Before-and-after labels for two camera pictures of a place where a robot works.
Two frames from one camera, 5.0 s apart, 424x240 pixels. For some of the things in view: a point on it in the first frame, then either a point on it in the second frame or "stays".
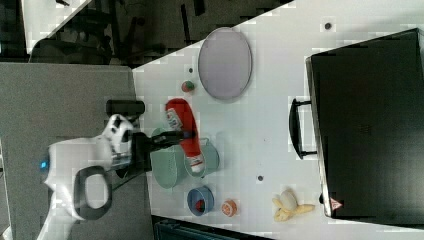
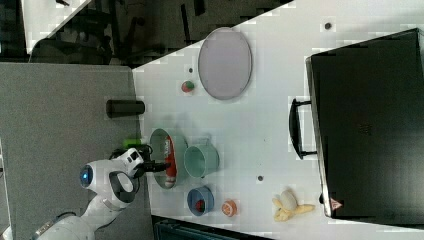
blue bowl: x=200 y=193 stays
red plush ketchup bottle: x=180 y=115 → x=170 y=179
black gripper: x=142 y=147 → x=148 y=164
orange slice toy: x=229 y=208 stays
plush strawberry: x=187 y=86 stays
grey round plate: x=225 y=63 stays
